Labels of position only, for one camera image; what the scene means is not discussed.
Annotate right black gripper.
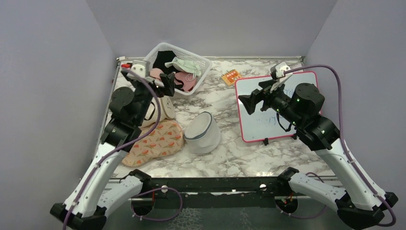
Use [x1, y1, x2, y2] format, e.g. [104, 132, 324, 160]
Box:
[238, 79, 303, 127]

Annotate white plastic basket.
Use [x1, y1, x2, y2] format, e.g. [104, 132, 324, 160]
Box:
[143, 42, 212, 96]

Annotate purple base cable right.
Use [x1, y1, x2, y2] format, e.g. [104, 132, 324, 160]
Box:
[275, 171, 329, 220]

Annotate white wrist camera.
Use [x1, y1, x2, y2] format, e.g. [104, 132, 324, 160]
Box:
[121, 60, 150, 77]
[270, 61, 293, 92]

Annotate pink framed whiteboard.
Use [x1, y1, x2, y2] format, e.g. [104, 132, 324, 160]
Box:
[235, 71, 318, 143]

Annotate cream cylindrical laundry bag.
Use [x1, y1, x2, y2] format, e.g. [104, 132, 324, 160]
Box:
[140, 96, 175, 128]

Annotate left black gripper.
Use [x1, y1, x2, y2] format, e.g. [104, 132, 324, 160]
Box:
[124, 72, 174, 124]

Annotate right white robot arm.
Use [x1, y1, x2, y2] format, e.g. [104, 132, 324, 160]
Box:
[238, 80, 398, 230]

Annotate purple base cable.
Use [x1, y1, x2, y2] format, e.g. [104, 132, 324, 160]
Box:
[275, 171, 329, 220]
[130, 187, 184, 222]

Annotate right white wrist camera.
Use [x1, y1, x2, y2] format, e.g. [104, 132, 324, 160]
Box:
[270, 61, 293, 92]

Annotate black whiteboard stand clip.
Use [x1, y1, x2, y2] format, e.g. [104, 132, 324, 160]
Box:
[262, 138, 269, 146]

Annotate orange card pack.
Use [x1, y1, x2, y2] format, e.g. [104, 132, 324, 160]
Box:
[222, 69, 242, 86]

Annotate pale green garment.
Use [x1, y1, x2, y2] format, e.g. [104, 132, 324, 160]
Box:
[165, 57, 202, 76]

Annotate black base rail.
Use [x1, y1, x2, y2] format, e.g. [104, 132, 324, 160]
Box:
[131, 176, 294, 210]

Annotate black garment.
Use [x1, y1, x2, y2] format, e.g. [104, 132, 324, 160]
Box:
[152, 50, 178, 74]

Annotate floral orange laundry bag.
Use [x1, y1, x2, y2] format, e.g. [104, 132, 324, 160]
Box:
[122, 119, 184, 167]

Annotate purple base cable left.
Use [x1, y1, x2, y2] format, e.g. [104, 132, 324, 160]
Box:
[130, 187, 184, 222]

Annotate beige bra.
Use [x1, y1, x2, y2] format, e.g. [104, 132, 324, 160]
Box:
[149, 68, 163, 81]

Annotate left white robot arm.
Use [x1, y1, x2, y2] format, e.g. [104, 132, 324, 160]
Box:
[50, 68, 175, 230]

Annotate dusty pink black-trimmed bra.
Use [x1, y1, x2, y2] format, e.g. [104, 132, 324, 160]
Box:
[174, 72, 197, 92]

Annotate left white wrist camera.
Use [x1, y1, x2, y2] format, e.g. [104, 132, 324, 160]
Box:
[121, 60, 150, 77]

